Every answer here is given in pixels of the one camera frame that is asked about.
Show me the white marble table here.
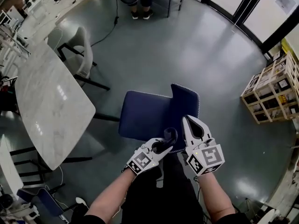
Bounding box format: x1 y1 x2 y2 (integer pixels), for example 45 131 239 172
14 40 97 171

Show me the small white table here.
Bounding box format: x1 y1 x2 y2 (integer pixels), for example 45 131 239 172
0 136 24 197

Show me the wooden slat crate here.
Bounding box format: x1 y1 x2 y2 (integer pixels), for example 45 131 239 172
240 50 299 125

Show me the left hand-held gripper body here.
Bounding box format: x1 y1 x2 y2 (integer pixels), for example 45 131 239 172
127 139 164 176

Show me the yellow box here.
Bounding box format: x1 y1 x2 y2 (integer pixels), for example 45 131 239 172
281 38 295 56

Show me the person's left forearm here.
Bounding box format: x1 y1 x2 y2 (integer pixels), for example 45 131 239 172
86 168 139 222

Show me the blue upholstered chair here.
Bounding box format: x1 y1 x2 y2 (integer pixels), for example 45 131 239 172
118 83 201 153

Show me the person's black clothing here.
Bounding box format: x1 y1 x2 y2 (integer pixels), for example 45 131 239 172
121 152 204 224

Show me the black window frame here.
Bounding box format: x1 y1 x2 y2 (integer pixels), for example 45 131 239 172
200 0 299 55

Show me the white wire shelf rack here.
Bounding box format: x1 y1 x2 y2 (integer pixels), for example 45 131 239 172
0 8 31 64

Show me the blue chair with black legs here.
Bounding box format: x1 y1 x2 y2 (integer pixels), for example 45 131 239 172
16 186 78 217

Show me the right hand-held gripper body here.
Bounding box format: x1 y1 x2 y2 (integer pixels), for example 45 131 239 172
185 137 225 177

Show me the dark grey cloth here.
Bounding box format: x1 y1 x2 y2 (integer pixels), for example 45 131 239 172
153 127 178 154

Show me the person's right forearm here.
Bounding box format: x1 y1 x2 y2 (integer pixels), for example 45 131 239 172
197 172 236 222

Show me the light grey shell chair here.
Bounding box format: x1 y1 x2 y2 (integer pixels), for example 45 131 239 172
47 26 111 91

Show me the black floor cable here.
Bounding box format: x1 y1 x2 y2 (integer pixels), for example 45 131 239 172
90 0 120 48

